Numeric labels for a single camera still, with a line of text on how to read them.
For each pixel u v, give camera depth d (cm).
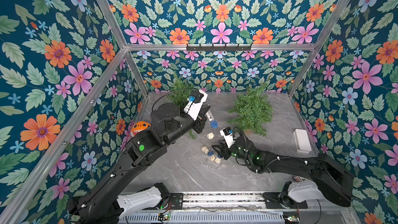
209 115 57
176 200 74
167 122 37
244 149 60
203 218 70
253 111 76
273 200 72
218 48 93
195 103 43
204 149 89
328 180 42
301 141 89
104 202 36
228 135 69
